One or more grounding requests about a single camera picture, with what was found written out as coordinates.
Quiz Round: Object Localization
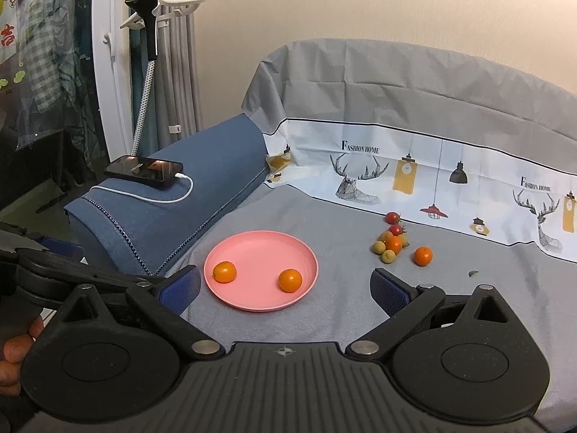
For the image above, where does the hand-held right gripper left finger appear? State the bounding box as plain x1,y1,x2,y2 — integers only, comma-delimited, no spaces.
45,264,226,362

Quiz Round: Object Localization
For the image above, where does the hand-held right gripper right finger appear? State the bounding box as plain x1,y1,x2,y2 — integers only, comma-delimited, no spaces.
345,267,520,362

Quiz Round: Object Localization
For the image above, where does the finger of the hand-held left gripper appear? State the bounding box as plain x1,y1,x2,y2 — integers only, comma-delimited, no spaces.
14,247,158,301
0,222,85,263

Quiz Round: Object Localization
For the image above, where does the pink plate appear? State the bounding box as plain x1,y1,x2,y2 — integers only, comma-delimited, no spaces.
204,231,319,312

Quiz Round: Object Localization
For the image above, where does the person's left hand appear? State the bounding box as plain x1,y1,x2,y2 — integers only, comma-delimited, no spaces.
0,315,47,398

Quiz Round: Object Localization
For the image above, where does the black smartphone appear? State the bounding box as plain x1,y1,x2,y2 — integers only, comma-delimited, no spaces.
105,155,184,189

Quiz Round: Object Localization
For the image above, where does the plaid shirt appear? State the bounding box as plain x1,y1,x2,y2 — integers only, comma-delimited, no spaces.
18,0,78,115

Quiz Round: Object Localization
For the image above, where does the grey curtain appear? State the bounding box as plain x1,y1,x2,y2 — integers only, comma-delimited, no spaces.
153,0,203,149

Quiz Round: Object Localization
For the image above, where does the white hanger rack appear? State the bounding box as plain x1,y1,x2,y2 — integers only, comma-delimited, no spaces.
103,0,212,48

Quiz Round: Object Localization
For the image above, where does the white charging cable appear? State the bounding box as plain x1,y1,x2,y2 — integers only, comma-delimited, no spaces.
90,172,194,204

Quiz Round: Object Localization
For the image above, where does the white door frame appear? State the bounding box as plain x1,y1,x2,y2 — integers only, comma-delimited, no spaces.
91,0,136,159

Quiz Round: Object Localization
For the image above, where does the black garment steamer with hose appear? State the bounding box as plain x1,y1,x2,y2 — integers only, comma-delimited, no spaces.
125,0,160,157

